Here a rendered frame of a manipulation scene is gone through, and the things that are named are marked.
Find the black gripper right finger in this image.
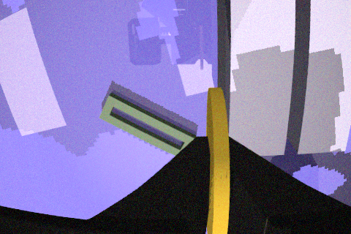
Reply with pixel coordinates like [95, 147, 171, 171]
[227, 137, 351, 234]

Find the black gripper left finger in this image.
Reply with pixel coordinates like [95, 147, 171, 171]
[0, 137, 210, 234]

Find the gold coin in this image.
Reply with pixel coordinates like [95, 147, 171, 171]
[207, 88, 230, 234]

